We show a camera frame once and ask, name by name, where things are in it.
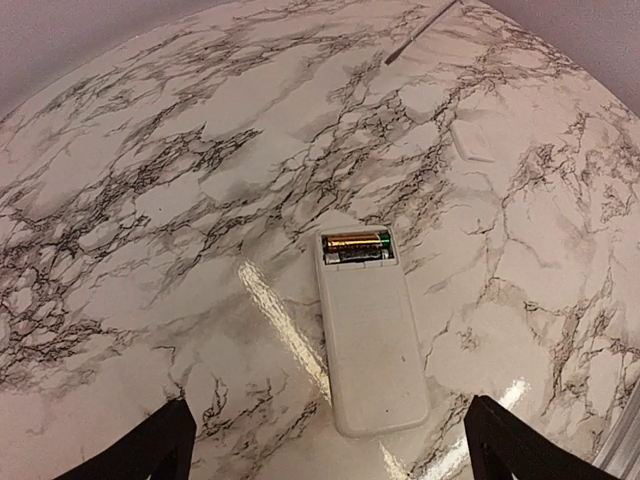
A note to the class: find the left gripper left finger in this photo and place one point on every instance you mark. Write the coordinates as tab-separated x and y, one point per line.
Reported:
160	447

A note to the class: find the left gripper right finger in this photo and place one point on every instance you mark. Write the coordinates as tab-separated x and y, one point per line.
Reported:
501	446

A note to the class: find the white remote control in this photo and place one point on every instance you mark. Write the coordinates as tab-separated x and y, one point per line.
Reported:
372	346

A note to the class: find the white battery compartment cover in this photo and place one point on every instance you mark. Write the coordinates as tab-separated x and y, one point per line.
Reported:
470	142

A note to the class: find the clear handle screwdriver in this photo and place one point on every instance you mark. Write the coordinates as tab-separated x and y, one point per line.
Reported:
439	12

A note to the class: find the gold green battery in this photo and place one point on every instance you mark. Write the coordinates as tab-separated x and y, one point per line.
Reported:
357	240

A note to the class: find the black gold battery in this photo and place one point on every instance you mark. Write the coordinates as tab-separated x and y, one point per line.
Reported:
356	256

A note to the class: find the front aluminium rail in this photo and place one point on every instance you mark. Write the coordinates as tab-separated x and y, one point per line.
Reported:
619	455

